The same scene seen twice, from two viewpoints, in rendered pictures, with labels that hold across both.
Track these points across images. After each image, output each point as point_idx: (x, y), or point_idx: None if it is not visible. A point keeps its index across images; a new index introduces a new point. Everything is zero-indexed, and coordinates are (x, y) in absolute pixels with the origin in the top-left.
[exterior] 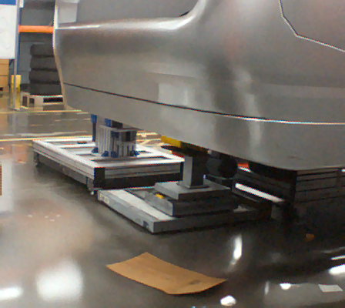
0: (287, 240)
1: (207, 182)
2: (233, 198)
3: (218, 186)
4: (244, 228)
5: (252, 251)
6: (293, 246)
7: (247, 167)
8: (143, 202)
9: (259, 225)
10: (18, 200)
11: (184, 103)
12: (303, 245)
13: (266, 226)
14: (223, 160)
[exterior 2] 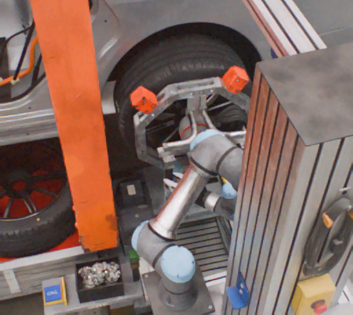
0: (114, 133)
1: (157, 196)
2: (140, 170)
3: (154, 176)
4: (137, 169)
5: (160, 118)
6: (117, 121)
7: (77, 229)
8: (232, 221)
9: (116, 175)
10: None
11: None
12: (107, 120)
13: (112, 169)
14: (136, 179)
